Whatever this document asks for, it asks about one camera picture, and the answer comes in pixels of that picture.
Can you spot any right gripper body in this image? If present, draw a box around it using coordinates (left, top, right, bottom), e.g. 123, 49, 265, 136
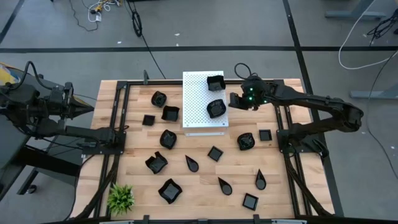
241, 77, 275, 110

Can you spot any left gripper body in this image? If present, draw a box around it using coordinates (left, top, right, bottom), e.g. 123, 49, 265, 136
45, 89, 76, 121

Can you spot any black leaf-shaped plate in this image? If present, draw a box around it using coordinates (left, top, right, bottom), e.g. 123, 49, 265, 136
150, 90, 168, 108
236, 132, 256, 151
206, 98, 228, 119
159, 129, 178, 151

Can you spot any black wavy square bowl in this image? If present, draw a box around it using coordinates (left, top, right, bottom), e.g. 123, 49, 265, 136
206, 75, 226, 92
144, 151, 169, 175
160, 105, 181, 123
157, 178, 183, 205

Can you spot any black small square plate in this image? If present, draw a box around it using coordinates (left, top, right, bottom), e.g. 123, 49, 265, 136
259, 129, 273, 142
242, 192, 259, 212
207, 145, 224, 162
142, 114, 156, 127

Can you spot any black teardrop plate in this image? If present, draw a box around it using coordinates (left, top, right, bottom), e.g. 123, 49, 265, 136
217, 177, 233, 196
255, 169, 267, 191
185, 154, 200, 173

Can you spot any white perforated shelf rack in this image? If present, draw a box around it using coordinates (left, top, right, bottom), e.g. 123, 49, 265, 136
182, 70, 230, 137

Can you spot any yellow blue bag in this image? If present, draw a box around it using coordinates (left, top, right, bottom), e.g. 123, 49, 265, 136
0, 61, 21, 85

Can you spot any black side table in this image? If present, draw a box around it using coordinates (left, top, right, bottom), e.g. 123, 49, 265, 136
0, 114, 82, 200

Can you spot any green artificial potted plant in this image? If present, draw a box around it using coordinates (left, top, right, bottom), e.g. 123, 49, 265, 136
106, 183, 136, 217

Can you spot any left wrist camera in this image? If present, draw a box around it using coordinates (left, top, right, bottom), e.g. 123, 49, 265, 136
63, 82, 75, 100

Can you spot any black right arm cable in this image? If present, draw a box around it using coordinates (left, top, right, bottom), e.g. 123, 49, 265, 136
233, 62, 259, 81

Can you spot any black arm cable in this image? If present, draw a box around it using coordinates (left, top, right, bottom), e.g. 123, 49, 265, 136
233, 62, 259, 81
7, 60, 63, 91

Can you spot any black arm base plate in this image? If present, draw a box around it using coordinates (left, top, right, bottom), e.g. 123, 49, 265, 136
81, 129, 127, 156
275, 128, 313, 154

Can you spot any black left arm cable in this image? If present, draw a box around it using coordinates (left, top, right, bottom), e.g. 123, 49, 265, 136
7, 60, 63, 91

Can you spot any thin black cable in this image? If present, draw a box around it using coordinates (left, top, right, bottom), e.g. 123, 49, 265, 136
68, 0, 100, 32
365, 49, 398, 181

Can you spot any black sleeved cable bundle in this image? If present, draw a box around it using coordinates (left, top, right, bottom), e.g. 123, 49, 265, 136
285, 160, 331, 217
74, 154, 121, 219

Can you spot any black cable loop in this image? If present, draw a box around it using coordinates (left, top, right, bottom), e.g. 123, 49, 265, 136
306, 138, 330, 160

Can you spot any long white cable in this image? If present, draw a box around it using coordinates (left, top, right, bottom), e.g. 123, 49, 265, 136
338, 0, 398, 70

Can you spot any black coiled cable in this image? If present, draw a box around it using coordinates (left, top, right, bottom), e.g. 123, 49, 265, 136
126, 0, 167, 80

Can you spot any white yellow cable tangle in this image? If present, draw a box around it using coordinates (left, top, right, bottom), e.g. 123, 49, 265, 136
88, 0, 122, 23

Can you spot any black tangled cable bundle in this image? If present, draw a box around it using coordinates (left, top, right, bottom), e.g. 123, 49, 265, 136
366, 14, 398, 47

